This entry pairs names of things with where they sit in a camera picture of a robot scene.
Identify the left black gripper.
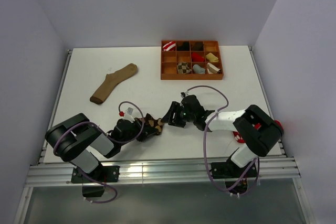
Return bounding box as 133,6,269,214
120,117,159,146

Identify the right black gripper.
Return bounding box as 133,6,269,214
161,101,196,127

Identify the dark argyle sock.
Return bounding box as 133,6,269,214
134,113,164,129

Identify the beige argyle sock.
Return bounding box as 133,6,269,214
176,62,192,74

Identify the grey sock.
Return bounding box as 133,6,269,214
192,64,206,74

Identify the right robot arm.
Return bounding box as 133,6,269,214
161,95,284,177

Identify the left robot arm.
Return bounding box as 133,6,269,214
45,113,164,182

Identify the orange compartment tray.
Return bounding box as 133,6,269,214
161,39,224,80

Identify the white brown rolled sock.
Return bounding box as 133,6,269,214
206,62,222,74

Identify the red white striped rolled sock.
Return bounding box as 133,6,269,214
162,41,176,51

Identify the yellow rolled sock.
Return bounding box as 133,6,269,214
206,52,219,62

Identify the black rolled sock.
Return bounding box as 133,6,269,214
176,41,190,51

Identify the dark brown rolled sock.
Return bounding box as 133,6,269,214
191,41,204,51

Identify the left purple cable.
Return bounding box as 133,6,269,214
52,101,145,204

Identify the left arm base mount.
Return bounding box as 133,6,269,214
70,165,120,202

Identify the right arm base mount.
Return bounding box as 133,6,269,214
208,159,260,197

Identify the aluminium frame rail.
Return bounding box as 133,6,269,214
24,156,301,187

